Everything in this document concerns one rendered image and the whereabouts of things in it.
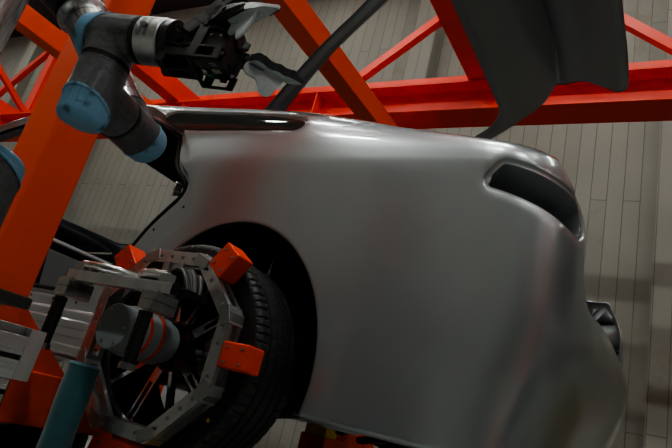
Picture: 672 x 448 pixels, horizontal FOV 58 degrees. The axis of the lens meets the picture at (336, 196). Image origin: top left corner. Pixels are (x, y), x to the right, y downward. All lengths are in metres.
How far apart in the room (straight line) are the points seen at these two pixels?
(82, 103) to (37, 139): 1.20
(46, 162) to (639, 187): 5.16
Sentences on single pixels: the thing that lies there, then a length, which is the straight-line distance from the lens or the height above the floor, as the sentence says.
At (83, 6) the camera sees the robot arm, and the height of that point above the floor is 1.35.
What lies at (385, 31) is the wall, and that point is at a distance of 8.09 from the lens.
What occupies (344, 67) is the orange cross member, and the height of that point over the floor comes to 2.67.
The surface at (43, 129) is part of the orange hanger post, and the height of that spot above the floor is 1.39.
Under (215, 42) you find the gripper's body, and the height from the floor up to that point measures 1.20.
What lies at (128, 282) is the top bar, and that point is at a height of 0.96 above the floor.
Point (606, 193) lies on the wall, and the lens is 6.16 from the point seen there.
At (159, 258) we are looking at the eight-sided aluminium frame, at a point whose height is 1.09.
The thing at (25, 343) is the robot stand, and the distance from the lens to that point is 1.24.
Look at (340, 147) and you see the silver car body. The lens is 2.04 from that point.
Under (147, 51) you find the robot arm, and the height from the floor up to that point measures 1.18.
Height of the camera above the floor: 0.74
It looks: 20 degrees up
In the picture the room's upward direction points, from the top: 15 degrees clockwise
